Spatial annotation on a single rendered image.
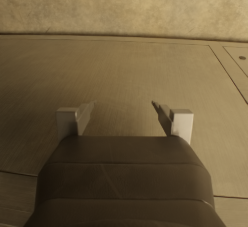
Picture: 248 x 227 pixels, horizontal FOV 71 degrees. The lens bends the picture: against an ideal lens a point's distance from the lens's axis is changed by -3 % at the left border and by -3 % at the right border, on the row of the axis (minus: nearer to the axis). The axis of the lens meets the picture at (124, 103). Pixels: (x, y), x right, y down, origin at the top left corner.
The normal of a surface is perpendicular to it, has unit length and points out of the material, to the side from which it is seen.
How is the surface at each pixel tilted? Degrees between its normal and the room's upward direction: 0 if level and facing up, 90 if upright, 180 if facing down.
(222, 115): 90
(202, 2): 0
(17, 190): 90
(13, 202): 90
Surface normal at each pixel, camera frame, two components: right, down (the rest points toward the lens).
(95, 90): 0.00, -0.78
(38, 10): -0.11, 0.62
